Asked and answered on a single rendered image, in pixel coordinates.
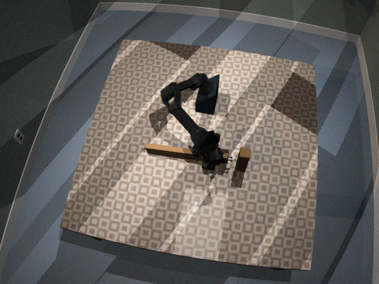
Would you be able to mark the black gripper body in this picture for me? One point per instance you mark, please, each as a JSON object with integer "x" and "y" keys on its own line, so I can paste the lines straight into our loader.
{"x": 207, "y": 163}

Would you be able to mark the dark brown wooden post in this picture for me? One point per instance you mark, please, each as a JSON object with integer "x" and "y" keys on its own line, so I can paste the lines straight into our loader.
{"x": 242, "y": 160}

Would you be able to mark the brown wooden board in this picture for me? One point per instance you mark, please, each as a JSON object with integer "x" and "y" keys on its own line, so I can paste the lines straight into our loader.
{"x": 178, "y": 152}

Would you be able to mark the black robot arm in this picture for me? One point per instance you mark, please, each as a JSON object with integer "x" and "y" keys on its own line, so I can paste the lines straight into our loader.
{"x": 204, "y": 141}

